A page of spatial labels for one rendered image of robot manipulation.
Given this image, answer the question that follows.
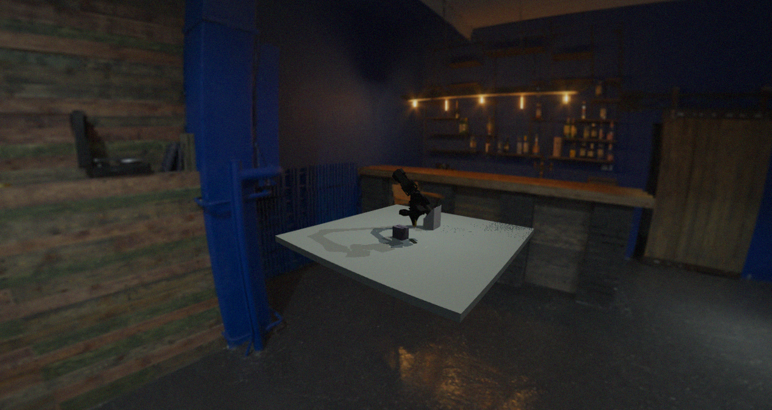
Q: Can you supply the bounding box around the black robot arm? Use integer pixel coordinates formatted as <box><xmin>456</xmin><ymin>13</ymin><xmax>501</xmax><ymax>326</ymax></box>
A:
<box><xmin>392</xmin><ymin>168</ymin><xmax>432</xmax><ymax>215</ymax></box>

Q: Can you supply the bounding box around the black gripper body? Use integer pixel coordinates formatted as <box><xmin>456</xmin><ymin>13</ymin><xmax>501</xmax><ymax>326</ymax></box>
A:
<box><xmin>399</xmin><ymin>200</ymin><xmax>429</xmax><ymax>216</ymax></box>

